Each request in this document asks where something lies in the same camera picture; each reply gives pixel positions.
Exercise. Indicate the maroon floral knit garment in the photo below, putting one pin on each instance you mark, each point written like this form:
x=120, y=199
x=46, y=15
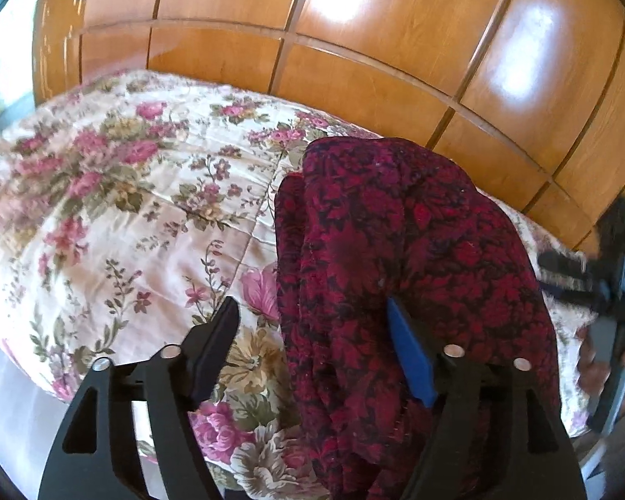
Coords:
x=396, y=229

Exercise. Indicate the window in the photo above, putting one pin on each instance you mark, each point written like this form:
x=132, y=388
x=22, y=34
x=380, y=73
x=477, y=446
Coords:
x=5, y=41

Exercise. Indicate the wooden wardrobe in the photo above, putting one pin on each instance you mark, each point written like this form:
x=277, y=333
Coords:
x=375, y=41

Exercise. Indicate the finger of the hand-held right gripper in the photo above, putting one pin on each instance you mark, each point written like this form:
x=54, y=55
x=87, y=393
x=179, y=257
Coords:
x=567, y=265

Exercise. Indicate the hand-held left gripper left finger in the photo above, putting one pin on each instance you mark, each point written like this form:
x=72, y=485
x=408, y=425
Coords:
x=213, y=344

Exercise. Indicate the floral bedspread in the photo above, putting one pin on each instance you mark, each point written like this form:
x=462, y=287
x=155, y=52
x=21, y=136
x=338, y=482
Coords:
x=120, y=192

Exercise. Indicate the person's right hand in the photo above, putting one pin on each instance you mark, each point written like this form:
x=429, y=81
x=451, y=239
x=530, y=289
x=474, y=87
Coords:
x=591, y=370

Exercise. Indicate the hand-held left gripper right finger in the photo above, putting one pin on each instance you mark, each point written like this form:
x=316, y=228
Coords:
x=414, y=359

